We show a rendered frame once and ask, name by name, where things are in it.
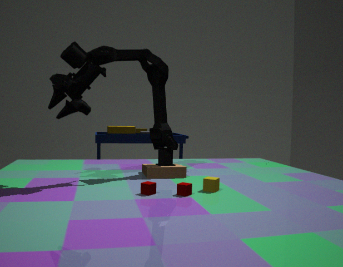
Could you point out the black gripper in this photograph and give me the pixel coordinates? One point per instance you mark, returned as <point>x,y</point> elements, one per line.
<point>77,104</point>

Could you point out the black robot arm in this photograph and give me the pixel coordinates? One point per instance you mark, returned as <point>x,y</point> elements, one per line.
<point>157,74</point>

